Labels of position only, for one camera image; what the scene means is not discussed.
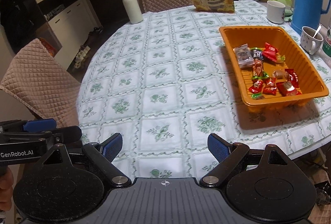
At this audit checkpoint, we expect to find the small red orange candy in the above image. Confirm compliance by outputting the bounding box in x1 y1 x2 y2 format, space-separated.
248 79 264 100

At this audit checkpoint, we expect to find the large red candy packet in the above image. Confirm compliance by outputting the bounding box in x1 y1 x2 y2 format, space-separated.
276 81 301 96

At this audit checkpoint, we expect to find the green orange snack packet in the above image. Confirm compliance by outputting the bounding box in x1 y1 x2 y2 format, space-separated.
251 58 269 82

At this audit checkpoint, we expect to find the brown candy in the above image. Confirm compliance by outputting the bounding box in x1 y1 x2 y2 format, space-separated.
272 69 288 80

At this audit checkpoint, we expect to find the clear dark snack packet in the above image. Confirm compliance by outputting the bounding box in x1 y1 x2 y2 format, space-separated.
233 44 263 68

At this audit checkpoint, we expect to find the yellow candy packet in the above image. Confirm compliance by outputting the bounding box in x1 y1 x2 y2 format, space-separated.
276 54 285 63

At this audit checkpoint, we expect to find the dark red foil candy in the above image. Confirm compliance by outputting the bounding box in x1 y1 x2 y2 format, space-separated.
284 68 299 88

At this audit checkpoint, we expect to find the bright red pillow candy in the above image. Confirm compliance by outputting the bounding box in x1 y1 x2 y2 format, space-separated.
262 42 278 63

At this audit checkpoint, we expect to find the left hand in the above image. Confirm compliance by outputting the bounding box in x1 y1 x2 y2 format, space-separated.
0 167 14 211

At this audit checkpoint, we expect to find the green floral tablecloth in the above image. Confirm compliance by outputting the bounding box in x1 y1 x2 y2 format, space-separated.
77 0 330 178

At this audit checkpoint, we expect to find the orange plastic tray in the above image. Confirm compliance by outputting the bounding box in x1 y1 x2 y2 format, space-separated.
219 26 329 112

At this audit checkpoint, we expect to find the white insulated bottle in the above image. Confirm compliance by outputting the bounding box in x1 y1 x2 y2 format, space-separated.
122 0 143 24

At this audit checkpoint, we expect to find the white mug with spoon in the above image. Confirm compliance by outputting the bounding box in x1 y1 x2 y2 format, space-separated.
300 26 324 55

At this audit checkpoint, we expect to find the metal spoon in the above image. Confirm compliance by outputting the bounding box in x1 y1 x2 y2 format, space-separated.
313 24 322 38

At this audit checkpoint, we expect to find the plain white cup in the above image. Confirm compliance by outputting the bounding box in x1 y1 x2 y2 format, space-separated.
266 0 285 24

